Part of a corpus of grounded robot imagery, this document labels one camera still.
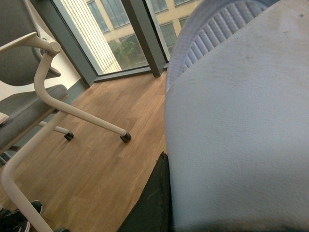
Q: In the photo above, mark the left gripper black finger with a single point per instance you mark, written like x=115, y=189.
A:
x=152, y=212

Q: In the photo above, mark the light blue slide slipper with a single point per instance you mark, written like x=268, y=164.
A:
x=237, y=118

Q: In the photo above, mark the black sneaker on floor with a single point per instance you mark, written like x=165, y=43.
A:
x=13, y=221

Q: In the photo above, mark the white frame grey chair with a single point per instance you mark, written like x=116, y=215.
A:
x=18, y=29

